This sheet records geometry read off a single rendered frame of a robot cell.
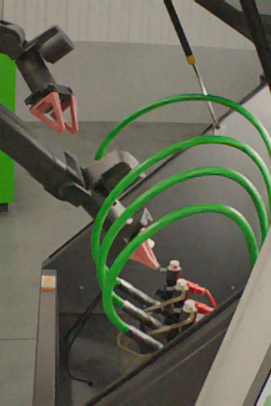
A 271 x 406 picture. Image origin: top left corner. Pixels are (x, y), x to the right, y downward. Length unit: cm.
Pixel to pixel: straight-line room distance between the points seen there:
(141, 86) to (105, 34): 79
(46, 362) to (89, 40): 658
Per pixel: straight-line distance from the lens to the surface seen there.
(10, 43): 131
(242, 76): 812
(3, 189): 450
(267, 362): 71
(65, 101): 132
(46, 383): 110
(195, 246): 152
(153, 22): 770
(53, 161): 103
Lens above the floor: 160
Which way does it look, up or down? 19 degrees down
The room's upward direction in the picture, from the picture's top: 4 degrees clockwise
